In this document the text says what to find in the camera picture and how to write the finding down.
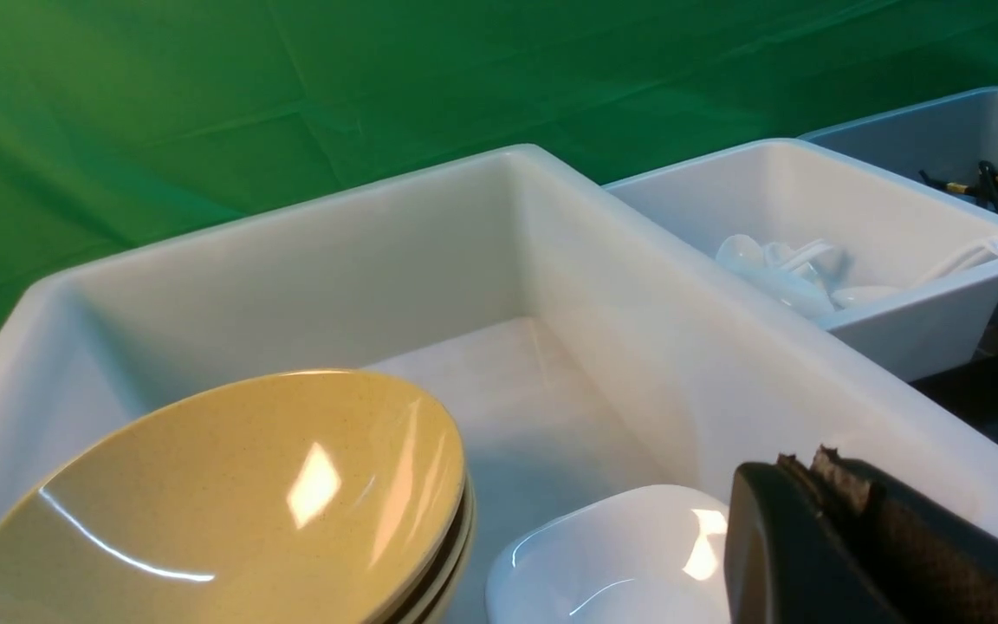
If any white dish in tub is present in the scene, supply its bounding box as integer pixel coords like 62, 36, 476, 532
484, 484, 731, 623

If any yellow noodle bowl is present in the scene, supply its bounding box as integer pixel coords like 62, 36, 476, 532
0, 370, 469, 623

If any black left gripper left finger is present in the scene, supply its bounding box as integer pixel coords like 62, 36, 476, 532
723, 462, 898, 623

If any stacked yellow bowl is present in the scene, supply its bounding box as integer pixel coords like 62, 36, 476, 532
378, 472, 476, 623
415, 517, 476, 623

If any small white plastic bin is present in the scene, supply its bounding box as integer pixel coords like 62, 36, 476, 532
606, 140, 998, 380

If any white soup spoon upper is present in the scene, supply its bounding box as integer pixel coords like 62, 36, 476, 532
761, 238, 837, 289

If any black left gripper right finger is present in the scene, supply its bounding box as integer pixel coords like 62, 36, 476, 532
777, 446, 998, 623

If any top stacked yellow bowl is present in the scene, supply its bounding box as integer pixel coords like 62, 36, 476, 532
378, 472, 476, 623

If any lower stacked yellow bowl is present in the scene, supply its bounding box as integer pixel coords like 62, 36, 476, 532
415, 517, 476, 623

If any white soup spoon front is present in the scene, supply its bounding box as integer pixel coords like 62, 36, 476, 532
829, 236, 998, 309

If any blue-grey plastic bin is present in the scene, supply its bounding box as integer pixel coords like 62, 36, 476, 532
801, 87, 998, 183

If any large white plastic tub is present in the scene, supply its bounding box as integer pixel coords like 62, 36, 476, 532
0, 146, 998, 623

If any white soup spoon large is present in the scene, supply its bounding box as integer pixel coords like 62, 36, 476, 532
716, 234, 836, 319

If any green backdrop cloth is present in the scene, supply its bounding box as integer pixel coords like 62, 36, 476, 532
0, 1, 998, 328

